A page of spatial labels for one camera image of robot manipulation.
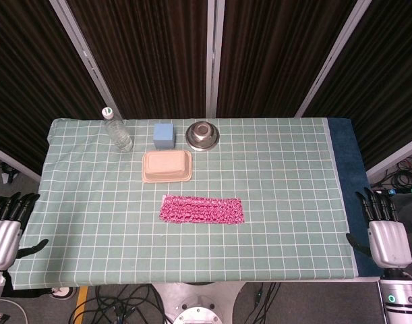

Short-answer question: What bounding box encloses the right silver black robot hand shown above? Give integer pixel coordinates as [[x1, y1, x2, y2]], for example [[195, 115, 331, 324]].
[[346, 187, 412, 270]]

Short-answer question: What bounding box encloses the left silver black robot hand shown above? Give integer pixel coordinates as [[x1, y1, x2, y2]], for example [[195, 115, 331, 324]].
[[0, 191, 50, 271]]

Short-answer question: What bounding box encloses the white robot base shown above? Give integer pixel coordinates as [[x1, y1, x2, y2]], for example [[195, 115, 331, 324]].
[[151, 281, 245, 324]]

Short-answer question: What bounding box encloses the white round floor fitting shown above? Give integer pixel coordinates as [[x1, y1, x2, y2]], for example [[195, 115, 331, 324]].
[[49, 286, 78, 302]]

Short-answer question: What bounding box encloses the green white grid tablecloth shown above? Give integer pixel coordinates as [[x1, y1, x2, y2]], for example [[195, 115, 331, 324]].
[[10, 117, 358, 290]]

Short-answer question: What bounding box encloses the dark blue cloth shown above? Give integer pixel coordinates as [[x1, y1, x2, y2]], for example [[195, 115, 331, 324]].
[[322, 117, 384, 278]]

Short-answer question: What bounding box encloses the clear plastic water bottle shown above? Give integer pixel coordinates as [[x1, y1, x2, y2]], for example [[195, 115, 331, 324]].
[[102, 107, 134, 153]]

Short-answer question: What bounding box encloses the beige plastic food container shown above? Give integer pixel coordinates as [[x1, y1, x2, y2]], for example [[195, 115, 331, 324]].
[[142, 150, 194, 184]]

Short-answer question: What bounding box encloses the pink crocheted cloth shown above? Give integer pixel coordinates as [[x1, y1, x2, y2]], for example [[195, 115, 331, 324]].
[[158, 194, 244, 225]]

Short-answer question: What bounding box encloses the light blue foam cube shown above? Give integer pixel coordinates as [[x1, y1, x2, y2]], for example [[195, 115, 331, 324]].
[[152, 123, 175, 150]]

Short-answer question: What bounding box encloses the upturned stainless steel bowl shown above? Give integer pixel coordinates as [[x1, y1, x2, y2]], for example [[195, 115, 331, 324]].
[[185, 121, 221, 152]]

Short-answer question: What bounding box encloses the black floor cable bundle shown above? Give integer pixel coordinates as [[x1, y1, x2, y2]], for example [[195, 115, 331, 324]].
[[69, 283, 168, 324], [247, 281, 281, 324], [370, 158, 412, 196]]

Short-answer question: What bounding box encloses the grey metal partition rail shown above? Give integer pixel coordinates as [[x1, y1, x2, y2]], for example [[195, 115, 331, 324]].
[[365, 134, 412, 180], [0, 143, 43, 184]]

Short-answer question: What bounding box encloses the grey metal partition post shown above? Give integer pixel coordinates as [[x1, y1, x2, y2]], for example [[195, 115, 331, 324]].
[[295, 0, 374, 118], [49, 0, 125, 119], [207, 0, 226, 119]]

